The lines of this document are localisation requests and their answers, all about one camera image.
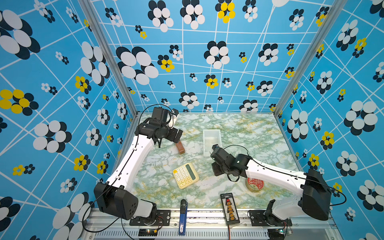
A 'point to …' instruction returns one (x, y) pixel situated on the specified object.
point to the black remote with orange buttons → (230, 209)
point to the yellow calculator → (185, 175)
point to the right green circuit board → (276, 234)
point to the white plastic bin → (211, 137)
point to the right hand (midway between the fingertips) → (215, 166)
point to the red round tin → (254, 185)
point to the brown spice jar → (181, 149)
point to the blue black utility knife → (183, 206)
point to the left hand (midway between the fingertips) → (173, 129)
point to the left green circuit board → (147, 232)
